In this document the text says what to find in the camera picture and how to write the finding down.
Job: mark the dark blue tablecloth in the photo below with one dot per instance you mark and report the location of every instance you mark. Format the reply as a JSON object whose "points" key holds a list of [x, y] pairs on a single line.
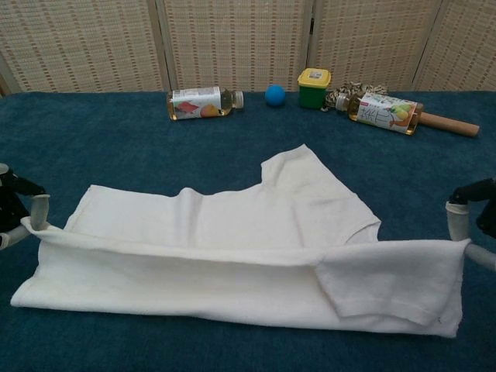
{"points": [[116, 155]]}

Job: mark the blue ball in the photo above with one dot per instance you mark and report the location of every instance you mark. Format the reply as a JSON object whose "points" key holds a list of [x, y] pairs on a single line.
{"points": [[275, 95]]}

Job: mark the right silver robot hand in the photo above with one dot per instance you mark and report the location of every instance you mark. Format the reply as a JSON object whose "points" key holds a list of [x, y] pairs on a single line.
{"points": [[459, 221]]}

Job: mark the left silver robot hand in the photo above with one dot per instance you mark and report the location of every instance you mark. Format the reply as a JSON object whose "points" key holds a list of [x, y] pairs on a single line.
{"points": [[13, 201]]}

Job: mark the white T-shirt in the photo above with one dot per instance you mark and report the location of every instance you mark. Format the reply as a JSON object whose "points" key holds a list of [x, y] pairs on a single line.
{"points": [[193, 271]]}

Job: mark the wooden rolling pin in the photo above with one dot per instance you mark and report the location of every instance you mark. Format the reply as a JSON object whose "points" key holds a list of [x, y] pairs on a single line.
{"points": [[449, 125]]}

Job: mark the tea bottle with green label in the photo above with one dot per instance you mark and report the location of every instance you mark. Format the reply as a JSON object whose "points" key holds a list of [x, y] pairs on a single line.
{"points": [[379, 114]]}

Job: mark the tea bottle with orange label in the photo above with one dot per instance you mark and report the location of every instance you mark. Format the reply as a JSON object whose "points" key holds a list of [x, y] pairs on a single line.
{"points": [[193, 104]]}

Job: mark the woven folding screen panel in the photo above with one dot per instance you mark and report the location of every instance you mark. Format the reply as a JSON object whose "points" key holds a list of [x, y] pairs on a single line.
{"points": [[77, 42], [465, 46], [236, 42], [372, 38]]}

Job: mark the green container with yellow lid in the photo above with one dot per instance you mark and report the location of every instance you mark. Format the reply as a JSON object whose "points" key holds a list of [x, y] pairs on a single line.
{"points": [[312, 95]]}

